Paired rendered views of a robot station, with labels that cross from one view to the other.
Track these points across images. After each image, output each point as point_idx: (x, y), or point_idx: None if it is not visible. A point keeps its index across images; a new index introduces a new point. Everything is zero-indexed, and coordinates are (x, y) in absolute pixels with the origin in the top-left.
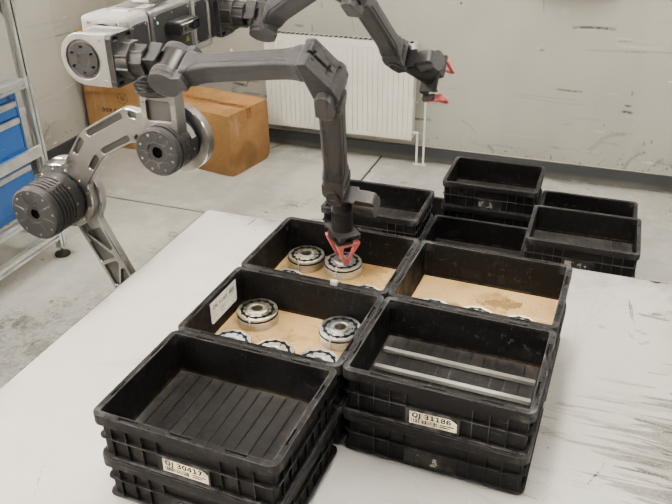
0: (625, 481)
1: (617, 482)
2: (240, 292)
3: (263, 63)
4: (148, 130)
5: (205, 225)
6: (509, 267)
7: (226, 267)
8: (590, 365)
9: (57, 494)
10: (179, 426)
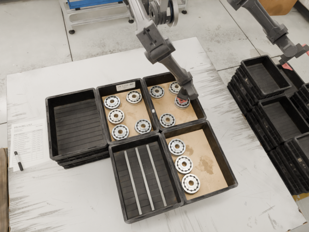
0: None
1: None
2: (138, 85)
3: (134, 18)
4: (151, 3)
5: (186, 43)
6: (221, 159)
7: None
8: (216, 211)
9: None
10: (72, 116)
